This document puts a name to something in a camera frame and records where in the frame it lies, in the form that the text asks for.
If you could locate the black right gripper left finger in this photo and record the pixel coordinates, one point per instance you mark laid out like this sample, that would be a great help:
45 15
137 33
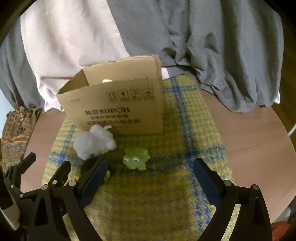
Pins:
43 209

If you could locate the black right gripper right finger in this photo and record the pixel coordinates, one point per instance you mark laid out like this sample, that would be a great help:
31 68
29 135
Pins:
253 221

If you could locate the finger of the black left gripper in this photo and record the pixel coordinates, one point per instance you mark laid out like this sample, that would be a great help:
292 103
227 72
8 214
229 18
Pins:
11 188
61 175

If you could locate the white plush toy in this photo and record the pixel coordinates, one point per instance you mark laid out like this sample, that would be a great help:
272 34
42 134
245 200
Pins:
95 142

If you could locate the brown patterned fabric cushion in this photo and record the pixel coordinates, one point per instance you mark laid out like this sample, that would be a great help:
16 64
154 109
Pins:
16 134

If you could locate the green rubber frog toy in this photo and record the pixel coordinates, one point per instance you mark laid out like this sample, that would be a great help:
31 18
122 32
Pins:
136 158

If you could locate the yellow blue woven mat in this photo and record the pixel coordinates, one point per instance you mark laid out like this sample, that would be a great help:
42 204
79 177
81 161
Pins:
165 201

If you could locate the brown cardboard box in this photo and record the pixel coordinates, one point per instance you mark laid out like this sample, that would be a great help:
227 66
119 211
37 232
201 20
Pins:
132 103

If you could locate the pale pink bed sheet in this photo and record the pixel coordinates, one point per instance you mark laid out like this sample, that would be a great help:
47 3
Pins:
62 37

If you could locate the grey bed duvet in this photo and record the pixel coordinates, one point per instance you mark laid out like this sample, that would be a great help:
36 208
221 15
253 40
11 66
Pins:
233 48

